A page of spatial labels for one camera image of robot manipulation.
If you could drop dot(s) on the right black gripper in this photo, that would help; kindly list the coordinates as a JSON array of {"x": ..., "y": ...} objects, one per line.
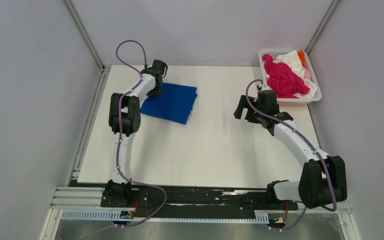
[{"x": 244, "y": 103}]

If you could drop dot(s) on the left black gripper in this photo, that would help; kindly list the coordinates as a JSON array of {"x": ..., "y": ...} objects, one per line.
[{"x": 153, "y": 93}]

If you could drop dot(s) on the blue graphic t-shirt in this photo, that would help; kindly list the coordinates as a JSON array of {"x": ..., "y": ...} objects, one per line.
[{"x": 175, "y": 103}]

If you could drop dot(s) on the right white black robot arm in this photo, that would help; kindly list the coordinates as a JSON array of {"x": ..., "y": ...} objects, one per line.
[{"x": 322, "y": 182}]

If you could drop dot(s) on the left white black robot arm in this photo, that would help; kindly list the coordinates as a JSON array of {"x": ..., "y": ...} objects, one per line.
[{"x": 125, "y": 121}]

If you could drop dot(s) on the magenta t-shirt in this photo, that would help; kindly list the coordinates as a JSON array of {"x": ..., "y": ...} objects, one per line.
[{"x": 282, "y": 80}]

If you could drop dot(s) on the white plastic laundry basket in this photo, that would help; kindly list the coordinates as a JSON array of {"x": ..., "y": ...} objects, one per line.
[{"x": 289, "y": 101}]

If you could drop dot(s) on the white t-shirt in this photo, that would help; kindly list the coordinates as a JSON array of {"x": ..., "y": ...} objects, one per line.
[{"x": 292, "y": 60}]

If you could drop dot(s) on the pink t-shirt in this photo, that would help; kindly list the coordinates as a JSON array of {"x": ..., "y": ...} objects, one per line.
[{"x": 307, "y": 74}]

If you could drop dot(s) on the orange t-shirt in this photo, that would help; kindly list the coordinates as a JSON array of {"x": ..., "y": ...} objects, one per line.
[{"x": 302, "y": 57}]

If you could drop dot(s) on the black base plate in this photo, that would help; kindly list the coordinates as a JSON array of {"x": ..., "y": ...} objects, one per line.
[{"x": 194, "y": 201}]

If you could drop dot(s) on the aluminium frame rail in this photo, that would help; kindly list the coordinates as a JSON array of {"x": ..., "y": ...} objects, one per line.
[{"x": 303, "y": 223}]

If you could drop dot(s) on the white slotted cable duct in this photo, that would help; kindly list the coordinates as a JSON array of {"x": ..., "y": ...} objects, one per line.
[{"x": 117, "y": 216}]

